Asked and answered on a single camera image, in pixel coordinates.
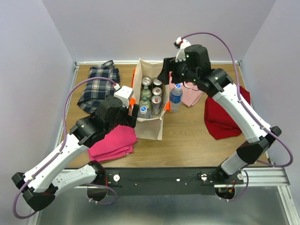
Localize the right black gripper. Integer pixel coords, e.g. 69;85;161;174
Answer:
157;56;199;85

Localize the blue cap bottle from bag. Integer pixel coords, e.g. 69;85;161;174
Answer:
137;106;150;119

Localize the green cap glass bottle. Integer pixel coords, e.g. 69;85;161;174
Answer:
139;96;151;111
140;86;152;100

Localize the beige canvas bag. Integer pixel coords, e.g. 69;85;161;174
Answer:
130;59;170;141

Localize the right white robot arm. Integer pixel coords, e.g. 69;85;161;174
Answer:
158;45;282;184

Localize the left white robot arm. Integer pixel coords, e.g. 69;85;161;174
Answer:
12;96;139;211

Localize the silver can far right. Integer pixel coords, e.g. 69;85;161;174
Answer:
152;77;163;89

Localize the red top can middle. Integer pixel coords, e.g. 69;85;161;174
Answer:
152;87;162;97

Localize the red can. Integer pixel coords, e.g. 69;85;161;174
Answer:
151;96;162;115
152;87;162;97

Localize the red top can near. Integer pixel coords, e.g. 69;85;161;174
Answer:
151;96;162;115

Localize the blue cap bottle on table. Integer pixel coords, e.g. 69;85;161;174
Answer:
170;84;183;113

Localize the pink printed t-shirt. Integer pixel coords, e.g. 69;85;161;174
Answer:
170;82;203;107

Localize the magenta folded cloth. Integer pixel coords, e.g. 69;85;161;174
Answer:
88;125;137;162

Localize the plaid navy shirt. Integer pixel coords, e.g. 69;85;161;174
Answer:
77;60;120;114

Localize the red cloth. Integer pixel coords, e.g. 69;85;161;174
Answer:
204;97;242;140

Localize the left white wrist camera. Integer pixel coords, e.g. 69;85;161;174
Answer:
114;86;134;108

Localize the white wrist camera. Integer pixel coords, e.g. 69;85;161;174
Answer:
174;37;191;62
114;86;134;108

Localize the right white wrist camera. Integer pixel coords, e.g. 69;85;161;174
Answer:
174;37;191;62

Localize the aluminium frame rail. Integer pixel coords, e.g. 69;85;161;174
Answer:
214;167;290;188

